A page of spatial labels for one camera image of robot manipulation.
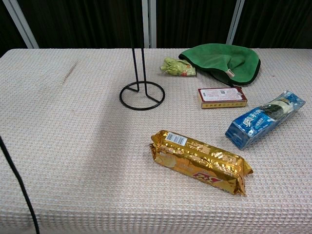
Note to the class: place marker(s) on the light green snack packet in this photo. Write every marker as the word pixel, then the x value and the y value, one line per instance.
pixel 175 67

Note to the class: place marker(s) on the gold foil cracker pack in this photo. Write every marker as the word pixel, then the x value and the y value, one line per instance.
pixel 195 158

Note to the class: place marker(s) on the red flat carton box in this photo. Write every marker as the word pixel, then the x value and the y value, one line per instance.
pixel 221 96

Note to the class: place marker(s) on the green microfibre cloth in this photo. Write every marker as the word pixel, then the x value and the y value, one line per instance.
pixel 219 58

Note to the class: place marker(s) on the beige waffle tablecloth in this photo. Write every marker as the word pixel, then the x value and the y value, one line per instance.
pixel 73 146

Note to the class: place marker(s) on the blue cookie pack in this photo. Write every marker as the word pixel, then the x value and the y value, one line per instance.
pixel 256 124

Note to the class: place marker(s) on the black curtain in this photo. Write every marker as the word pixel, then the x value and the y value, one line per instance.
pixel 85 24

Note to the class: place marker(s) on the white frame post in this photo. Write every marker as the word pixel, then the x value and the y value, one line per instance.
pixel 235 24
pixel 22 26
pixel 149 24

